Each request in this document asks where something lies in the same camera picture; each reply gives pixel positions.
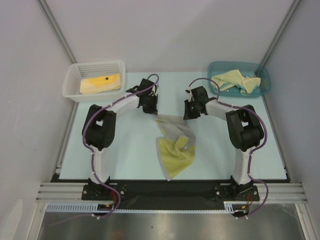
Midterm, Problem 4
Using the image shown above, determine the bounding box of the yellow-green grey towel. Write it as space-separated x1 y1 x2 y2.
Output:
155 115 196 181

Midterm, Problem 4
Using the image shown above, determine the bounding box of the yellow cream towel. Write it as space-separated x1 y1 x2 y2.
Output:
80 73 122 95

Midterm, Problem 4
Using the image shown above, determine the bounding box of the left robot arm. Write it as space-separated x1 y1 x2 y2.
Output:
81 78 159 200

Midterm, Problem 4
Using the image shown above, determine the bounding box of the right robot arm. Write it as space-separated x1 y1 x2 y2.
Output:
183 86 267 201

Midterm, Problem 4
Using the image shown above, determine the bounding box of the pale yellow towel in bin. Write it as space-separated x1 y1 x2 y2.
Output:
211 69 261 94

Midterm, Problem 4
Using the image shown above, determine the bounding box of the teal translucent plastic bin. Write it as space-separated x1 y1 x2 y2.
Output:
207 61 271 98

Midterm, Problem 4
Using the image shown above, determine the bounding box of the white perforated plastic basket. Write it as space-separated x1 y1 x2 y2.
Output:
62 60 126 103

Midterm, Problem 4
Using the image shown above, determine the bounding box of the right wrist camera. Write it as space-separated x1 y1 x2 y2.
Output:
185 88 195 102

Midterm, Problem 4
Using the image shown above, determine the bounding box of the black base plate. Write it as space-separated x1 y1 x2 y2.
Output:
49 172 293 211

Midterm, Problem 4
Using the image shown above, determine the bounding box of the left slotted cable duct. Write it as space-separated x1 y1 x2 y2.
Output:
46 202 114 213

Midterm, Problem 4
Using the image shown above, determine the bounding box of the aluminium front rail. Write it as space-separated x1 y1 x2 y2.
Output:
35 182 308 204

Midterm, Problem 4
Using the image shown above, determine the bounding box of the left aluminium frame post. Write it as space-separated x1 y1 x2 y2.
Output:
36 0 77 64

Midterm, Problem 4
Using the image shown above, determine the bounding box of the aluminium frame post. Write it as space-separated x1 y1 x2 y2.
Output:
36 0 77 64
260 0 302 66

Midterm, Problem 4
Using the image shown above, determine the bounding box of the right aluminium frame post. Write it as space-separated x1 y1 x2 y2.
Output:
260 0 302 66

